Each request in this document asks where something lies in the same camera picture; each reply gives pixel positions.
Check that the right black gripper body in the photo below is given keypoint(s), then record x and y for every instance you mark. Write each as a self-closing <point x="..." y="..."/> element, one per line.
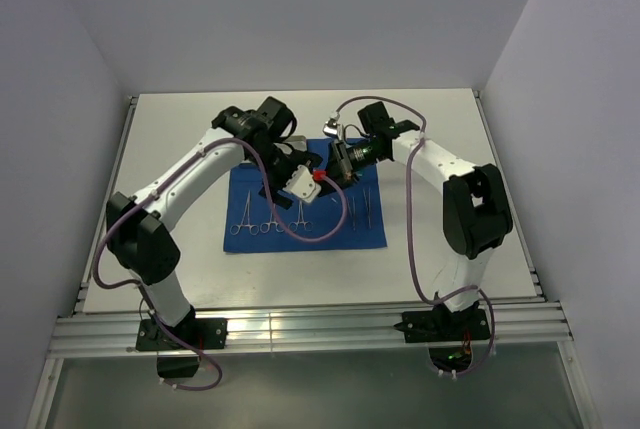
<point x="340" y="162"/>

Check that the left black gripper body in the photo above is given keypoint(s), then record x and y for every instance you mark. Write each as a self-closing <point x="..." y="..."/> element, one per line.
<point x="274" y="186"/>

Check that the steel surgical scissors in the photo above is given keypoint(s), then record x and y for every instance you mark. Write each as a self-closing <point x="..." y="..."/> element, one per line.
<point x="301" y="223"/>

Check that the steel hemostat forceps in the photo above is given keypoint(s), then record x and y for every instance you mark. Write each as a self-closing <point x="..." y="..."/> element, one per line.
<point x="271" y="225"/>

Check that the blue surgical drape cloth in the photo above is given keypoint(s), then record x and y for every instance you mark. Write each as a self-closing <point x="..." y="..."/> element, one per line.
<point x="322" y="213"/>

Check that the steel fine pointed tweezers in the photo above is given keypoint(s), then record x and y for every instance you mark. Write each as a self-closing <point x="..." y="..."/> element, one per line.
<point x="368" y="206"/>

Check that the steel needle holder forceps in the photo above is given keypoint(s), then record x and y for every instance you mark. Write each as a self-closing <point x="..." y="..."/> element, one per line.
<point x="245" y="223"/>

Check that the metal instrument tray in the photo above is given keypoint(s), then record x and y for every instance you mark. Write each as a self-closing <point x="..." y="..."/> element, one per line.
<point x="297" y="142"/>

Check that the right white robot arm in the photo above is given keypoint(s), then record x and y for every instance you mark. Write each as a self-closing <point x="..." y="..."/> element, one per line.
<point x="476" y="215"/>

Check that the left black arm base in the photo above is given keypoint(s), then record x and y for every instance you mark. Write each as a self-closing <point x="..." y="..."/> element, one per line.
<point x="175" y="361"/>

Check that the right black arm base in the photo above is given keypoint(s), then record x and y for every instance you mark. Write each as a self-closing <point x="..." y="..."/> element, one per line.
<point x="439" y="324"/>

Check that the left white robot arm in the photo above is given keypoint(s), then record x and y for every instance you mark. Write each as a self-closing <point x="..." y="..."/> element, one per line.
<point x="139" y="226"/>

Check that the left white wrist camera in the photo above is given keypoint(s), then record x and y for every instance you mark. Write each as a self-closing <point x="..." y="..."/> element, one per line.
<point x="302" y="185"/>

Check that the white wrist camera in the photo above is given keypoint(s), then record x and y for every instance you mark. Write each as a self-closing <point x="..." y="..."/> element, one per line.
<point x="334" y="129"/>
<point x="302" y="185"/>

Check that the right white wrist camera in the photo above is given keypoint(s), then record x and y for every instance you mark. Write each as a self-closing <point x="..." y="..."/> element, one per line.
<point x="334" y="129"/>

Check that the aluminium extrusion rail frame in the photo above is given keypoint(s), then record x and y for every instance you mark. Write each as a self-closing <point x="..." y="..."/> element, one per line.
<point x="340" y="302"/>

